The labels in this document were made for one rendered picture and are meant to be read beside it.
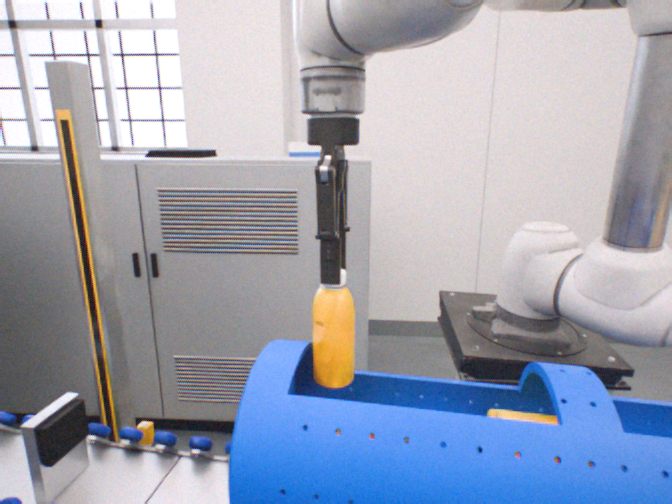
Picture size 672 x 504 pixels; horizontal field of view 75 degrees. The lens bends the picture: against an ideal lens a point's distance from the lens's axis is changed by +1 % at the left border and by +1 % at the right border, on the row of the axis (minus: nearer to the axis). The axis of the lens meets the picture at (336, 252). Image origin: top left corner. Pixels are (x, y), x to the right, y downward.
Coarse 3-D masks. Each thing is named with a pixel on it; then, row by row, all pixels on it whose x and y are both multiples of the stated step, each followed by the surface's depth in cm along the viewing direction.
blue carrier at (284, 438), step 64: (256, 384) 60; (384, 384) 79; (448, 384) 76; (576, 384) 57; (256, 448) 56; (320, 448) 54; (384, 448) 53; (448, 448) 52; (512, 448) 51; (576, 448) 51; (640, 448) 50
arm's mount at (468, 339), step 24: (456, 312) 119; (456, 336) 106; (480, 336) 107; (576, 336) 109; (600, 336) 110; (456, 360) 107; (480, 360) 98; (504, 360) 98; (528, 360) 98; (552, 360) 98; (576, 360) 99; (600, 360) 99; (624, 360) 100; (504, 384) 99; (624, 384) 98
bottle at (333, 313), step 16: (320, 288) 67; (336, 288) 65; (320, 304) 65; (336, 304) 65; (352, 304) 66; (320, 320) 65; (336, 320) 65; (352, 320) 67; (320, 336) 66; (336, 336) 66; (352, 336) 67; (320, 352) 67; (336, 352) 66; (352, 352) 68; (320, 368) 68; (336, 368) 67; (352, 368) 69; (320, 384) 68; (336, 384) 68
